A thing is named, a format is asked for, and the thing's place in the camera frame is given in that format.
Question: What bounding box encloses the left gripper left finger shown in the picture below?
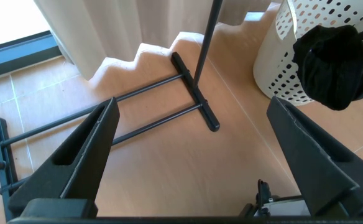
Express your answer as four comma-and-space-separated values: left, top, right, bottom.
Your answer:
7, 96, 121, 218

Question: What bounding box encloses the window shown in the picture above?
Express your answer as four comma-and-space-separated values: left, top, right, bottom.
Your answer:
0, 0, 63, 82

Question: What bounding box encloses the white laundry basket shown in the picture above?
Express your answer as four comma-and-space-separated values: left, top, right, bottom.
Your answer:
252, 0, 363, 106

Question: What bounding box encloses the beige curtain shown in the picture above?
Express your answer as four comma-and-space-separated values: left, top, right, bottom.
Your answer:
34, 0, 283, 81

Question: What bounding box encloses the black garment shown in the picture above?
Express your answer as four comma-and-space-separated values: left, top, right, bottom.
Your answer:
292, 24, 363, 111

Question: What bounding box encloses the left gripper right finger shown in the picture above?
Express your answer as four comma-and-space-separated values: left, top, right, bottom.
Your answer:
267, 95, 363, 218

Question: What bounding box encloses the black clothes rack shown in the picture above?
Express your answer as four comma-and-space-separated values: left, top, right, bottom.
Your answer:
0, 0, 224, 222

